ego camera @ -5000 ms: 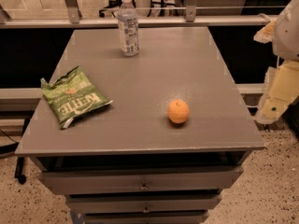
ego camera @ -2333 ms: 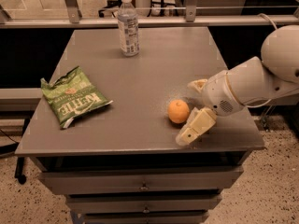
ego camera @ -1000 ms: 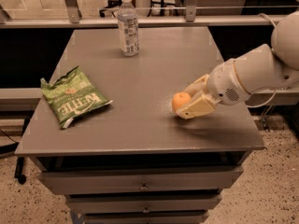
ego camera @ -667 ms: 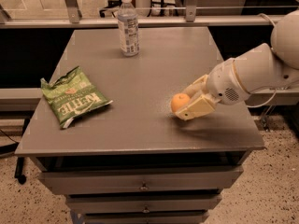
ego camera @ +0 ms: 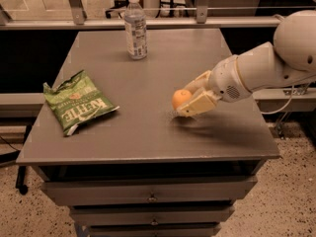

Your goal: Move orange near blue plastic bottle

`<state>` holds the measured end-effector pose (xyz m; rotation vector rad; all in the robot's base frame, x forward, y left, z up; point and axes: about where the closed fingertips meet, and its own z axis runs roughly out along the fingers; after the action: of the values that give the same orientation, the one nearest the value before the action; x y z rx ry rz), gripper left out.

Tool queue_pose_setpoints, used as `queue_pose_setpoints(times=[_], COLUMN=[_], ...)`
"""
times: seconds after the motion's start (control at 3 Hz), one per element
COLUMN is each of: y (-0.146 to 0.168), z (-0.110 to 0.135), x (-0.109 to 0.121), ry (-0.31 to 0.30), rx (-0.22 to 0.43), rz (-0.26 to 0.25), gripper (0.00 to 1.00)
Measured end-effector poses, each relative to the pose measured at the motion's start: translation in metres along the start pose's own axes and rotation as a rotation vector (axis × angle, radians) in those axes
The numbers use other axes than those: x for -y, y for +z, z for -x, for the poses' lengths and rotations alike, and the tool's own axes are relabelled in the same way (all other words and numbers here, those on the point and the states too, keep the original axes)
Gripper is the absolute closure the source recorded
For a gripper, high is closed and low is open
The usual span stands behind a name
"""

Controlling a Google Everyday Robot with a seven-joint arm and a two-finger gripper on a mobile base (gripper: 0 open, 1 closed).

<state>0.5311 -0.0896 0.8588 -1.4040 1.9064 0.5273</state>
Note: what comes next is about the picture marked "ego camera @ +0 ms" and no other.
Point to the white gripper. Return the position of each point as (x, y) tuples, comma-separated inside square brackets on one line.
[(225, 79)]

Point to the orange fruit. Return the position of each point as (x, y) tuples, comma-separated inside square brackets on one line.
[(179, 97)]

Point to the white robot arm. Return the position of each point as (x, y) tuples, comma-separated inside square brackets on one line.
[(290, 59)]

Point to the clear blue plastic water bottle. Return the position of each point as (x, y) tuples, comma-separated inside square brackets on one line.
[(135, 29)]

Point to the top grey drawer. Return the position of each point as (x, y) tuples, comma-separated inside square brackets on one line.
[(148, 191)]

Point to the grey drawer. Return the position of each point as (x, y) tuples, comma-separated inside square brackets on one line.
[(148, 191), (153, 214), (162, 230)]

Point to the grey drawer cabinet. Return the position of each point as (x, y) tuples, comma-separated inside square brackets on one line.
[(143, 139)]

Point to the green chip bag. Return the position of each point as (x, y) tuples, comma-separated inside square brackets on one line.
[(77, 101)]

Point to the middle grey drawer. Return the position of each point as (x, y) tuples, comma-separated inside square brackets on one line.
[(153, 214)]

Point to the bottom grey drawer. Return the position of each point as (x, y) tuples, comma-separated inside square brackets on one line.
[(162, 230)]

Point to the black stand leg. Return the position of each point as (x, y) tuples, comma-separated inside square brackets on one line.
[(6, 158)]

